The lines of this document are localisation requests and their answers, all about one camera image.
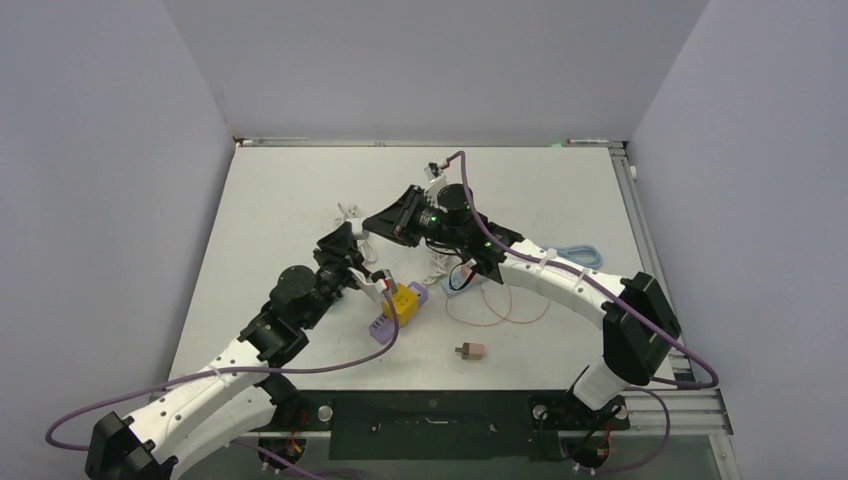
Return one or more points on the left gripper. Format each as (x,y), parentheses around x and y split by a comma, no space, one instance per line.
(339,250)

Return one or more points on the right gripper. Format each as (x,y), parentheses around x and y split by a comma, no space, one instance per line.
(397,222)

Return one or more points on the small white wall charger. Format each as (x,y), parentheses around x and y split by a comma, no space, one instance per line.
(357,229)

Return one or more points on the yellow cube socket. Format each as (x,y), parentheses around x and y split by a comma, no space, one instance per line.
(405,304)

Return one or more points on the light blue power strip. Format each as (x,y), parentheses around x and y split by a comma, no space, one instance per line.
(452,287)

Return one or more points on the purple power strip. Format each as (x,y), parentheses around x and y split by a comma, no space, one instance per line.
(382,329)

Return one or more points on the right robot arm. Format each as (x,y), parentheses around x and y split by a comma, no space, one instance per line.
(636,321)

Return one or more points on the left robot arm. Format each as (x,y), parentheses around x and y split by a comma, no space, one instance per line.
(241,388)

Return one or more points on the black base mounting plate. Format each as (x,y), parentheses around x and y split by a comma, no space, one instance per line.
(441,442)

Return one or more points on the brown wall charger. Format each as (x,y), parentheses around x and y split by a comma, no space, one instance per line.
(471,351)

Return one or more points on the aluminium right frame rail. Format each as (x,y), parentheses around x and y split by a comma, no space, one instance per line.
(626,178)

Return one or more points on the aluminium frame rail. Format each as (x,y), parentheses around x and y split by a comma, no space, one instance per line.
(696,414)
(626,178)

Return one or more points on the aluminium front frame rail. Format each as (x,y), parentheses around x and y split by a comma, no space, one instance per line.
(696,414)

